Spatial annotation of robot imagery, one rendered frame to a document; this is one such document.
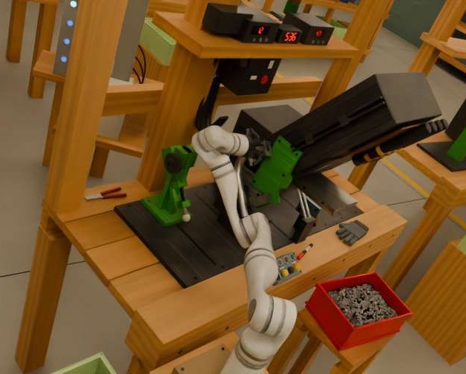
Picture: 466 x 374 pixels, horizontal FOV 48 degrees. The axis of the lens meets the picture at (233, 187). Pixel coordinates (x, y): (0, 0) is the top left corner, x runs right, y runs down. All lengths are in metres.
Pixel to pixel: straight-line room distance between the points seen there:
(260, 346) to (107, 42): 0.91
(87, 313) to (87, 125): 1.28
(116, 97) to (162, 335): 0.78
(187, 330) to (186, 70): 0.84
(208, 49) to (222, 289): 0.75
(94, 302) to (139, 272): 1.10
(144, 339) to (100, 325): 1.12
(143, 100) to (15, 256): 1.36
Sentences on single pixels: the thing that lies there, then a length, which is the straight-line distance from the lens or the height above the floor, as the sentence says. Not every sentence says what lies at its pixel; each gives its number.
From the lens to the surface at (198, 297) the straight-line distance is 1.64.
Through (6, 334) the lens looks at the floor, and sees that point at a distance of 2.59.
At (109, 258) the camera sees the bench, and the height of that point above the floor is 0.88.
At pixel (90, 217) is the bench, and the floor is 0.88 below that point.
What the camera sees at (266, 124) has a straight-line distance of 2.00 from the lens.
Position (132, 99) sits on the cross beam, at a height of 1.24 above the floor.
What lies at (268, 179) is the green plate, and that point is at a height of 1.13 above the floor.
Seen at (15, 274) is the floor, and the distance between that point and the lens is 2.83.
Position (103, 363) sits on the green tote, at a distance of 1.34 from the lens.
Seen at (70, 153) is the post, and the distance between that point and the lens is 1.68.
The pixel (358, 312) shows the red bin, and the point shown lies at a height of 0.89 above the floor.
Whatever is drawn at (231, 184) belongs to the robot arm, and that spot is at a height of 1.21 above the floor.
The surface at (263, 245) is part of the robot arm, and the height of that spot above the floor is 1.18.
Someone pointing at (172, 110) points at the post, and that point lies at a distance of 1.84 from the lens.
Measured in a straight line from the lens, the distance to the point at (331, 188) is 2.01.
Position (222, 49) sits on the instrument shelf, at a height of 1.53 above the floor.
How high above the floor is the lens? 2.03
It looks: 31 degrees down
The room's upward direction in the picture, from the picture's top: 23 degrees clockwise
